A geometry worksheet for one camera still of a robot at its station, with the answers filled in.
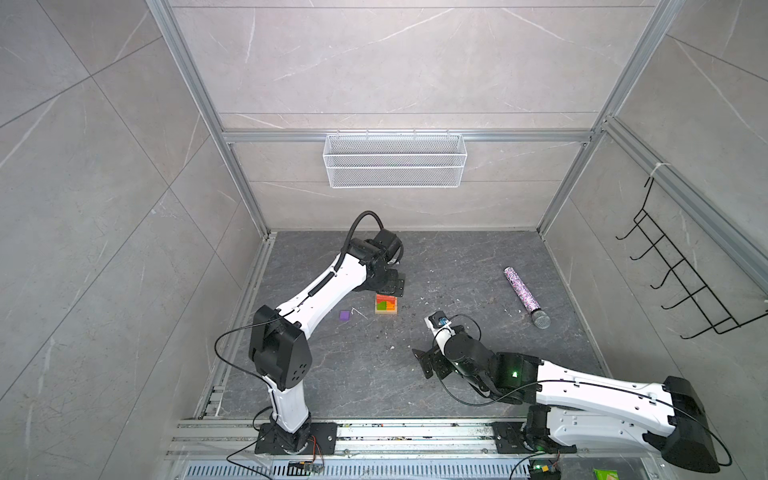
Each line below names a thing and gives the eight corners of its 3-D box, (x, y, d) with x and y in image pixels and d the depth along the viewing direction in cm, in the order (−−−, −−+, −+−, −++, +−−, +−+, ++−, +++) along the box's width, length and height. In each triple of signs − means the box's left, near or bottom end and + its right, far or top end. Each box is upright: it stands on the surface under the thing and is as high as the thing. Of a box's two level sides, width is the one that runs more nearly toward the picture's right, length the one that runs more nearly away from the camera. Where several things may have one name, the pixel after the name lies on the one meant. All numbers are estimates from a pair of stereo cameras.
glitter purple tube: (536, 331, 95) (541, 325, 91) (500, 274, 109) (504, 267, 106) (547, 328, 95) (553, 322, 92) (510, 272, 110) (513, 265, 107)
